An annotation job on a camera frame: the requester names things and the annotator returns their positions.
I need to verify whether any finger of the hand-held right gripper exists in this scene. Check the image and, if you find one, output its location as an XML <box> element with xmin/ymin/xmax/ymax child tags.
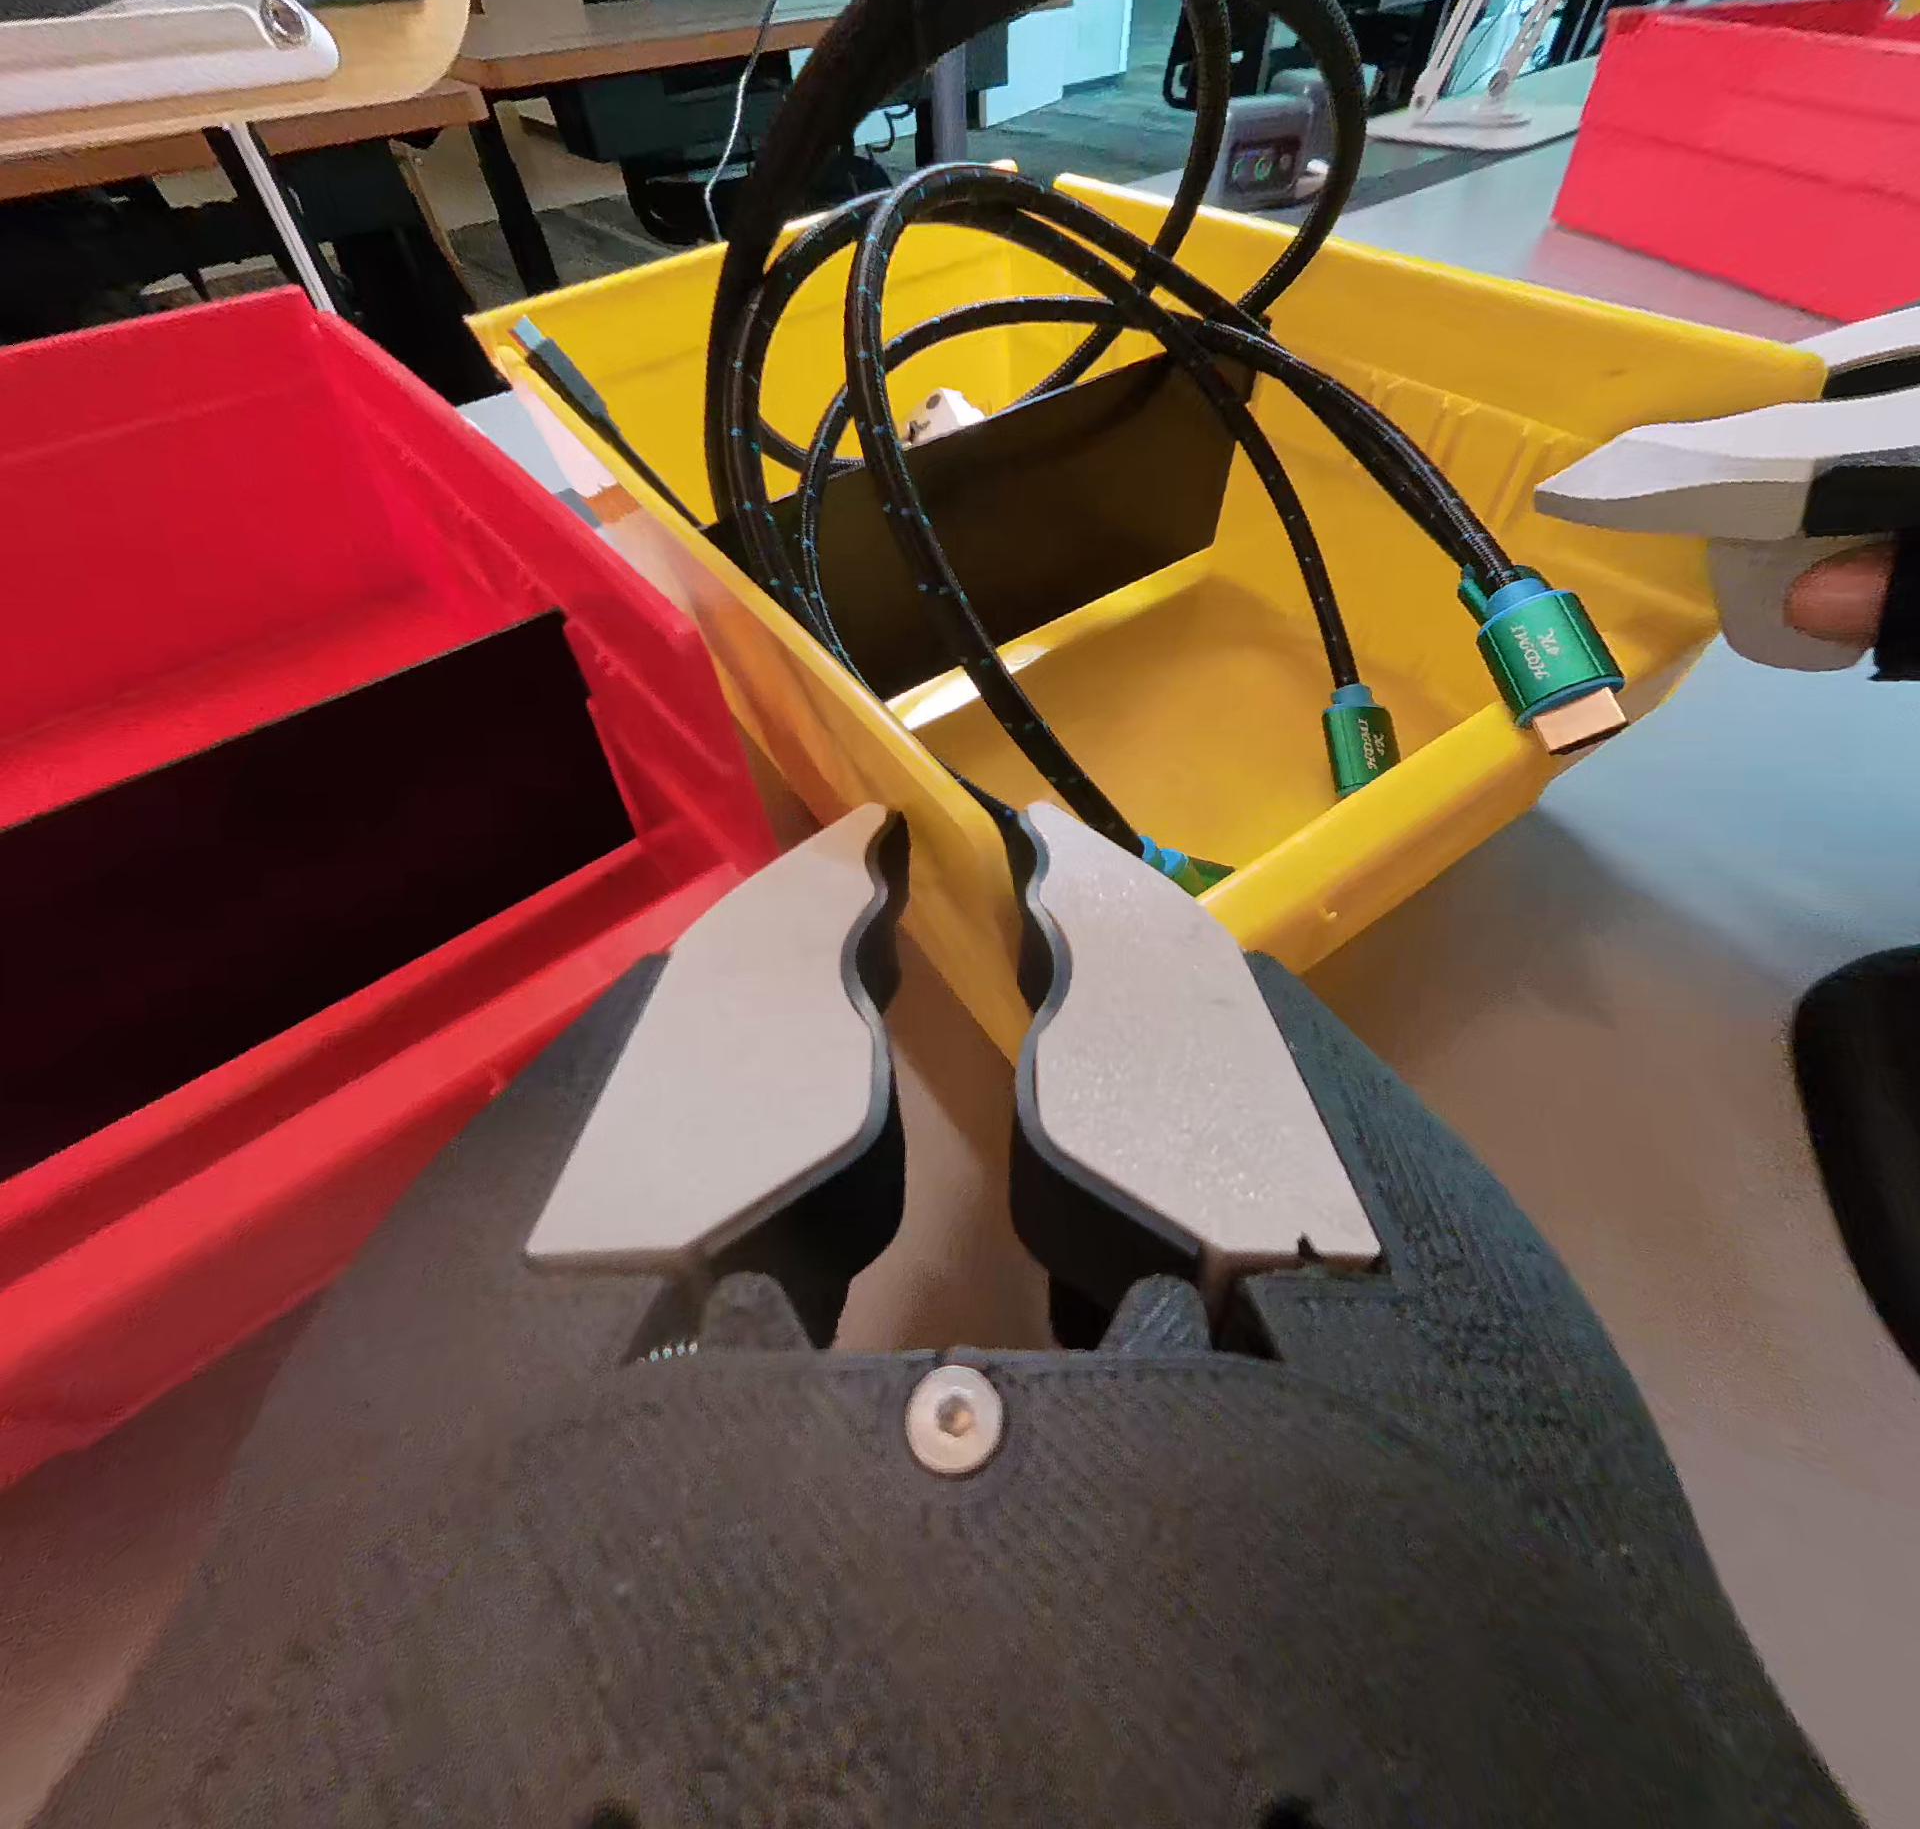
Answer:
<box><xmin>1792</xmin><ymin>306</ymin><xmax>1920</xmax><ymax>403</ymax></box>
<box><xmin>1534</xmin><ymin>392</ymin><xmax>1920</xmax><ymax>544</ymax></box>

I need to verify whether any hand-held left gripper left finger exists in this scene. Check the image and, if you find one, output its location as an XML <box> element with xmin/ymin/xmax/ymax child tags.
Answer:
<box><xmin>524</xmin><ymin>804</ymin><xmax>912</xmax><ymax>1347</ymax></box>

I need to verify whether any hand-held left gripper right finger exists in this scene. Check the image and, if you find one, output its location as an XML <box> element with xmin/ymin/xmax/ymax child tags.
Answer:
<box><xmin>1006</xmin><ymin>801</ymin><xmax>1385</xmax><ymax>1338</ymax></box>

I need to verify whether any green plug braided hdmi cable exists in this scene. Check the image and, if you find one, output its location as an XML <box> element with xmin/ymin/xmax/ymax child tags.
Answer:
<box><xmin>705</xmin><ymin>187</ymin><xmax>1408</xmax><ymax>903</ymax></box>
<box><xmin>840</xmin><ymin>161</ymin><xmax>1632</xmax><ymax>903</ymax></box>

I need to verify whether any yellow plastic bin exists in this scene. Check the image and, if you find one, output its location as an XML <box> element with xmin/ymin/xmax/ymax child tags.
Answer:
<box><xmin>467</xmin><ymin>172</ymin><xmax>1828</xmax><ymax>1069</ymax></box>

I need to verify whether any thin black usb cable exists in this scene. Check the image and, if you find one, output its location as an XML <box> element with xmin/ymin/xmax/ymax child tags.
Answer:
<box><xmin>508</xmin><ymin>310</ymin><xmax>709</xmax><ymax>529</ymax></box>

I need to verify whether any person's right hand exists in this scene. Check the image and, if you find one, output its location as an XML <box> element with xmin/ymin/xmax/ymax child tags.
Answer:
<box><xmin>1784</xmin><ymin>548</ymin><xmax>1897</xmax><ymax>649</ymax></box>

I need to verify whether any black bin divider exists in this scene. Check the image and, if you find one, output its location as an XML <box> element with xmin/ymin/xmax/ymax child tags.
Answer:
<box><xmin>705</xmin><ymin>351</ymin><xmax>1254</xmax><ymax>708</ymax></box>
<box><xmin>0</xmin><ymin>607</ymin><xmax>639</xmax><ymax>1186</ymax></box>

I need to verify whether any grey portable power station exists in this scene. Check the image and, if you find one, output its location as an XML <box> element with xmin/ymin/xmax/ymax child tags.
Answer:
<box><xmin>1222</xmin><ymin>71</ymin><xmax>1336</xmax><ymax>204</ymax></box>

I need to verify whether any black chair armrest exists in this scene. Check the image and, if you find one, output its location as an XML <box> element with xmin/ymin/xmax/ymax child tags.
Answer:
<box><xmin>1792</xmin><ymin>945</ymin><xmax>1920</xmax><ymax>1373</ymax></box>

